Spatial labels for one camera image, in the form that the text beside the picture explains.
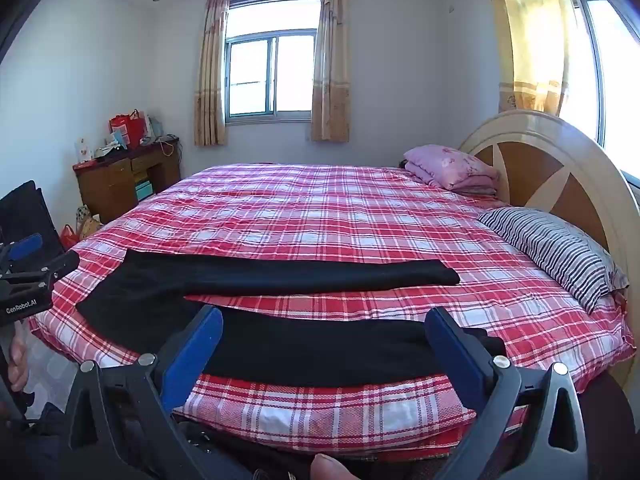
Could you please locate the yellow sunlit curtain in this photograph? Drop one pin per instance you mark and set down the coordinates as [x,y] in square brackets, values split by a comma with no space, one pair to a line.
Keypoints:
[530,35]

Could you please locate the red gift bag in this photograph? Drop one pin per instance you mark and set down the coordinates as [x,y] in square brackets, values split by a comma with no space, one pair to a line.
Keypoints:
[127,127]

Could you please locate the pink folded quilt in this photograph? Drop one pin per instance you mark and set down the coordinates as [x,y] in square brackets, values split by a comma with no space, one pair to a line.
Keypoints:
[445,162]

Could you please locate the red plaid bed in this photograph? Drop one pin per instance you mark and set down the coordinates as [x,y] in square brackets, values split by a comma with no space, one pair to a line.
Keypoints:
[325,210]

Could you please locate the red plastic bag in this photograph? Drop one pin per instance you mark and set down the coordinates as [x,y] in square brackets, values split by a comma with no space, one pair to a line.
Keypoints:
[69,237]

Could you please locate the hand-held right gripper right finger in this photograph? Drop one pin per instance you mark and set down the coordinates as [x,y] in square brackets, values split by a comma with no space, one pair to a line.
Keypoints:
[457,355]

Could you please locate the person's dark clothing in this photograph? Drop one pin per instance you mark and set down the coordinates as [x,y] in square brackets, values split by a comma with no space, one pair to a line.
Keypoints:
[30,445]

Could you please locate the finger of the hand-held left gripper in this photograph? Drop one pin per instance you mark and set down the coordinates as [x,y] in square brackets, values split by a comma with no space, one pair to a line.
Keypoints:
[25,248]
[55,265]

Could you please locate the striped pillow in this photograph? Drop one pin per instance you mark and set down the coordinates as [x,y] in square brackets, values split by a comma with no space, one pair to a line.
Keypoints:
[550,245]

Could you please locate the light blue bag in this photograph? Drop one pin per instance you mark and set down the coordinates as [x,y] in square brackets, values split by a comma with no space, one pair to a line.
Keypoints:
[152,127]

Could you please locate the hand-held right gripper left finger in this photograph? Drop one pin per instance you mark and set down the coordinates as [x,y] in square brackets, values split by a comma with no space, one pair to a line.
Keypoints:
[192,355]

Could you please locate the black pants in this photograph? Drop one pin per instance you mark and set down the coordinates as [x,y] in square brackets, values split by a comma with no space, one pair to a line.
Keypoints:
[300,350]

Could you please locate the person's left hand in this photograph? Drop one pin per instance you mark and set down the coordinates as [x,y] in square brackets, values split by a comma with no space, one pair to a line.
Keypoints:
[19,365]

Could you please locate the yellow patterned bag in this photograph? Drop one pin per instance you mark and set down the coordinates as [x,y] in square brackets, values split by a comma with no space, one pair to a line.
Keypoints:
[89,220]

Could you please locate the brown wooden desk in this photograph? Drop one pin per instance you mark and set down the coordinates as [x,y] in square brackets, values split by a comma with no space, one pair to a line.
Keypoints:
[105,185]

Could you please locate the beige patterned curtain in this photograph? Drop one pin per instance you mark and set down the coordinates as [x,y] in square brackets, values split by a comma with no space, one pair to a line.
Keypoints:
[210,85]
[330,85]

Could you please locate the person's right hand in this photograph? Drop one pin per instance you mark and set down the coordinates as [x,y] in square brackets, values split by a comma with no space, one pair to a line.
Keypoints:
[332,467]

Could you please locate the large bright window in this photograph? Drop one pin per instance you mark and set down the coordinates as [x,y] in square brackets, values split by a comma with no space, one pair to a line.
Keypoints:
[615,60]

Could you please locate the teal box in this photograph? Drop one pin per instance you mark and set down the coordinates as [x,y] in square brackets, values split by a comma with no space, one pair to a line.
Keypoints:
[144,190]

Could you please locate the black chair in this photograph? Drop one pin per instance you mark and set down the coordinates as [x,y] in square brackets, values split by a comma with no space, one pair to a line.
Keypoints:
[25,210]

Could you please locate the sliding window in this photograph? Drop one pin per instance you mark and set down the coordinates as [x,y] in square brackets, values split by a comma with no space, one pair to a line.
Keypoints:
[250,75]

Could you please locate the white card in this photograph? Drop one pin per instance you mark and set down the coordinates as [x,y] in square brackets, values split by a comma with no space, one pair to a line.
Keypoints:
[83,150]

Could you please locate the cream and wood headboard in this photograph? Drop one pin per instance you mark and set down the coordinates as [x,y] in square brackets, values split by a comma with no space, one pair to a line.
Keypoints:
[530,130]

